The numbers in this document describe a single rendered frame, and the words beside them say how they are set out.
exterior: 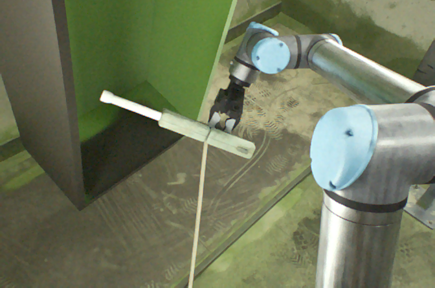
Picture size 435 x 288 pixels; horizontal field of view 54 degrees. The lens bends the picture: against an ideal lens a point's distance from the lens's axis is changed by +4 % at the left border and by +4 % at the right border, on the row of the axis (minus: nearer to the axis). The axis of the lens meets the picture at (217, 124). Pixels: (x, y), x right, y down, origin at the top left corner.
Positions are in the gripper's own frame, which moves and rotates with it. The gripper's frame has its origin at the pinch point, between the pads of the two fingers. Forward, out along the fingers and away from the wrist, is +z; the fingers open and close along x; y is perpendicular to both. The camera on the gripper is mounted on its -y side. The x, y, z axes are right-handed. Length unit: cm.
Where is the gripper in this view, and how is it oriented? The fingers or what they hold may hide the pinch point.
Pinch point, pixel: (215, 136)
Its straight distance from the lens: 130.3
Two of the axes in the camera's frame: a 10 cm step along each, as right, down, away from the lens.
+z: -4.1, 8.6, 3.0
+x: -9.1, -3.4, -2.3
